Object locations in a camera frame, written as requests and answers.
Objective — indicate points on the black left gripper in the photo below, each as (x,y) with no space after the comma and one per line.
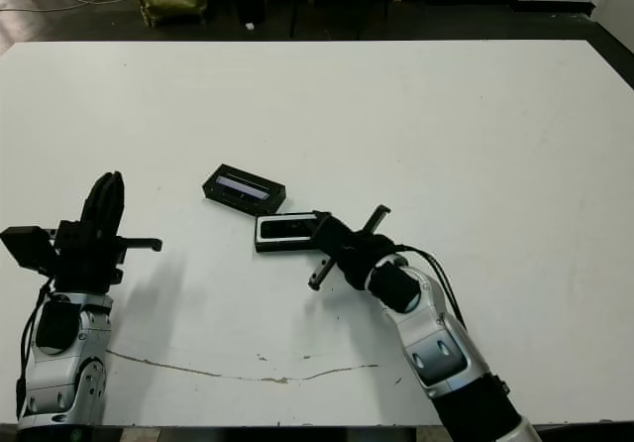
(89,263)

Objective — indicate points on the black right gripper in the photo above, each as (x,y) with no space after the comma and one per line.
(366,258)

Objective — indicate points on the black camera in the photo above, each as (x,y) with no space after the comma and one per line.
(287,229)

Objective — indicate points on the black box lid with print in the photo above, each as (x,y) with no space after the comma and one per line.
(245,189)

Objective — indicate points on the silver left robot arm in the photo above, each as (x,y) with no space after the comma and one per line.
(62,370)

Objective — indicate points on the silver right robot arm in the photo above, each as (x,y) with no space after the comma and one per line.
(441,348)

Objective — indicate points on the black box base white lining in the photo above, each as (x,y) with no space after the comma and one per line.
(282,247)

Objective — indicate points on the white door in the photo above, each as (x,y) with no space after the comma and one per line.
(621,3)

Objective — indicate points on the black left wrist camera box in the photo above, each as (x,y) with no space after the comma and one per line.
(27,251)

